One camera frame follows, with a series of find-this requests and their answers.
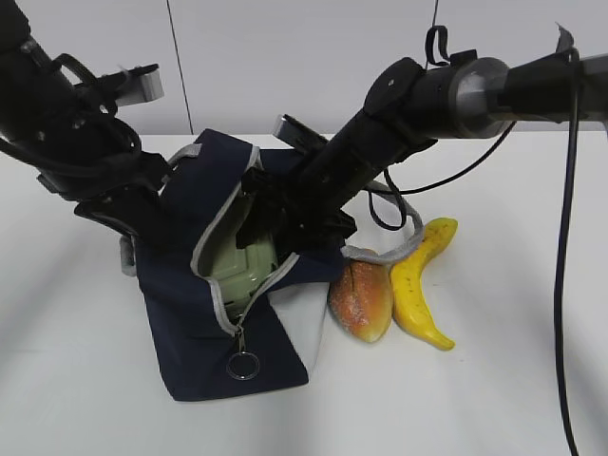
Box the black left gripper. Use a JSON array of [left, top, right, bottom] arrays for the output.
[[36, 113, 188, 250]]

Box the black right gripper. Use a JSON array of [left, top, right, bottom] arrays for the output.
[[236, 142, 380, 252]]

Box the green lidded lunch box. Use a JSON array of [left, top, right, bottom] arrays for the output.
[[195, 195, 277, 322]]

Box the navy blue lunch bag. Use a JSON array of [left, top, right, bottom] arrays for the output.
[[121, 129, 424, 402]]

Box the brown bread roll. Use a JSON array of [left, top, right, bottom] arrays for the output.
[[328, 259, 393, 344]]

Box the yellow banana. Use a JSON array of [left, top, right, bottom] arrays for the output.
[[389, 218, 459, 352]]

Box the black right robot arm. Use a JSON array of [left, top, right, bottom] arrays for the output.
[[236, 51, 607, 254]]

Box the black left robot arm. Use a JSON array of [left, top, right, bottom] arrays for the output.
[[1, 1, 176, 249]]

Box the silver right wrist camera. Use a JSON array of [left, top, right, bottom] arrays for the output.
[[273, 114, 329, 154]]

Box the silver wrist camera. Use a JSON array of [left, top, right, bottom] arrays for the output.
[[273, 114, 329, 154], [100, 64, 164, 106]]

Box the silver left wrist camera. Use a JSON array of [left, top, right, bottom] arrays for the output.
[[100, 64, 164, 106]]

